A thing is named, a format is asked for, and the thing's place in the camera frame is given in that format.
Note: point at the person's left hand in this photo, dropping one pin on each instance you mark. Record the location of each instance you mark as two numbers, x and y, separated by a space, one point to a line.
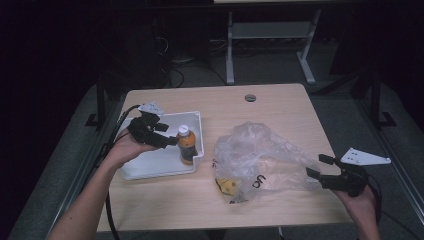
128 150

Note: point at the grey table grommet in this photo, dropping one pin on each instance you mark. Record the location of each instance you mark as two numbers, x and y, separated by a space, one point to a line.
250 98

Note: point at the person's right hand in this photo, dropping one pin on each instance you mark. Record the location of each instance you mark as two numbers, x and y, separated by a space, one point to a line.
358 208

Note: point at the clear plastic bag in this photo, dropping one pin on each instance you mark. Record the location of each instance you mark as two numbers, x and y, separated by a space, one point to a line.
266 156

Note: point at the black metal stand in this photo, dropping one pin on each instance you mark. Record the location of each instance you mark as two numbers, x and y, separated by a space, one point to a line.
100 100
376 100

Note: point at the white plastic tray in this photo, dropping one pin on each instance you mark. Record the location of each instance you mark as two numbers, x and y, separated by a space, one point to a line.
156 163

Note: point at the grey metal desk frame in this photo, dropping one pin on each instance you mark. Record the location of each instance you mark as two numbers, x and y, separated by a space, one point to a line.
270 30

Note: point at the orange drink bottle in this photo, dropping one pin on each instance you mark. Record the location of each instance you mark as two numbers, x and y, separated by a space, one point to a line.
187 146

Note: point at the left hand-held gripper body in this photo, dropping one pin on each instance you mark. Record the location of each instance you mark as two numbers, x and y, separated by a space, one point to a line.
143 131

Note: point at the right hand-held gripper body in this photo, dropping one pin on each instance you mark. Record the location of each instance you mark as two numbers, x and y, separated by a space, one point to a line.
350 178

